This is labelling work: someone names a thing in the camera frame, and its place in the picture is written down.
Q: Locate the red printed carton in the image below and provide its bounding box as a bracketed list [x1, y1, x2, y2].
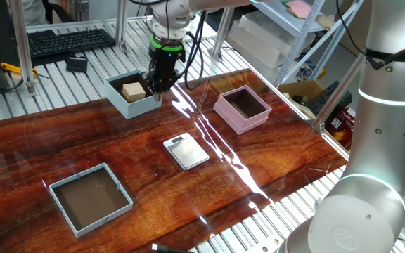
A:
[325, 107, 356, 150]

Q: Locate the open brown cardboard box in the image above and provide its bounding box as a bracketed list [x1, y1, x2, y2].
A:
[276, 79, 326, 119]

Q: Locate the person in grey shirt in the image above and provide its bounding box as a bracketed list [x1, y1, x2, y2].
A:
[21, 0, 49, 27]

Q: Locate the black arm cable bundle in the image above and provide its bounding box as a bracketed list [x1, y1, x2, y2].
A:
[128, 0, 207, 91]

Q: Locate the black swivel chair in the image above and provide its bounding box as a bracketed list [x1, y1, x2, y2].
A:
[42, 0, 75, 24]

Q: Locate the deep light blue box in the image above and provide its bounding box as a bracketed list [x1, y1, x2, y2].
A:
[103, 69, 164, 120]

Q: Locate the black plastic case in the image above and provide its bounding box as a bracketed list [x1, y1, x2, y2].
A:
[307, 80, 353, 117]

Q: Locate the silver digital scale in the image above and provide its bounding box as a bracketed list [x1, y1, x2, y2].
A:
[162, 132, 210, 171]

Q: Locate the light wooden cube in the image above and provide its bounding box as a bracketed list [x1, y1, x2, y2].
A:
[122, 82, 147, 104]

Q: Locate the black keyboard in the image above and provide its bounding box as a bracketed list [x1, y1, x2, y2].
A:
[26, 27, 116, 60]

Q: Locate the yellow handled tool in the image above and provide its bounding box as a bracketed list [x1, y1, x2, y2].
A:
[0, 62, 39, 79]

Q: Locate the small black box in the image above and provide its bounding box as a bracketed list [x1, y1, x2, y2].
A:
[65, 56, 89, 74]

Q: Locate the pink paper sheet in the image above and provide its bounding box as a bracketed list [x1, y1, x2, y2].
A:
[285, 0, 312, 19]

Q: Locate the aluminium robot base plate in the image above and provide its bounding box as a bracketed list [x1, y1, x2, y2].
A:
[251, 233, 285, 253]

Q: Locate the white metal shelf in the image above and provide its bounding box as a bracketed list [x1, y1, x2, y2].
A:
[251, 0, 365, 85]

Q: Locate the shallow light blue box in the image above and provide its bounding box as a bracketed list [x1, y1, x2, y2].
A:
[48, 162, 134, 239]

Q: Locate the pink cardboard box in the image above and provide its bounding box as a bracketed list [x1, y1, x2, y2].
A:
[212, 84, 273, 136]

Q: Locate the large brown carton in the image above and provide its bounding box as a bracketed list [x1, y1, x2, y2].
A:
[337, 0, 374, 57]

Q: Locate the aluminium frame post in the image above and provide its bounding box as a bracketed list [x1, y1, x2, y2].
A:
[309, 52, 365, 136]
[207, 6, 235, 63]
[115, 0, 129, 53]
[8, 0, 38, 96]

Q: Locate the glossy wood-grain mat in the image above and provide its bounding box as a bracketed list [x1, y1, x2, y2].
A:
[0, 68, 349, 253]

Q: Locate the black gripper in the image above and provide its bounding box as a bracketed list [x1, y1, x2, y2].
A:
[146, 48, 186, 103]

